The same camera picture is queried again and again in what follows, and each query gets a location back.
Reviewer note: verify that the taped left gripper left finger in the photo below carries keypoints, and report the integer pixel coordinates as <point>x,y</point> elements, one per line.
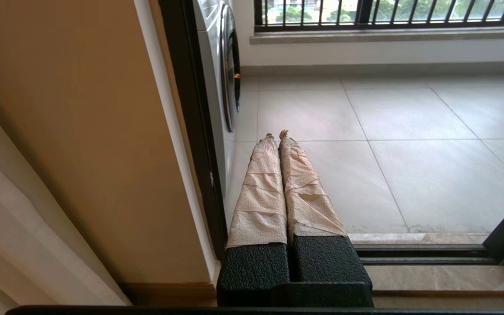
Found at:
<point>258,210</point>

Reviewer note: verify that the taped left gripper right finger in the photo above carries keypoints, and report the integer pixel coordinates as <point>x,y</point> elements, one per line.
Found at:
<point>309,205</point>

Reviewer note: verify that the white front-load washing machine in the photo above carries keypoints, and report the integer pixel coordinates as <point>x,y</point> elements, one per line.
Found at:
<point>210,65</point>

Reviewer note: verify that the long grey stone sill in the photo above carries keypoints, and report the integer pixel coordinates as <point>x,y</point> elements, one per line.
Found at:
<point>387,35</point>

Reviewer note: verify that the long black balcony railing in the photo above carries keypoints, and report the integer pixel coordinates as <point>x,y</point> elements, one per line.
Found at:
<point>409,24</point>

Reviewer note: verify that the white curtain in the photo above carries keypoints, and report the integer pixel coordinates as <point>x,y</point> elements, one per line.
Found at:
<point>15,240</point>

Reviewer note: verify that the black window frame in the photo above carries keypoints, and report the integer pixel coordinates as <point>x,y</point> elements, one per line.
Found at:
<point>364,8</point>

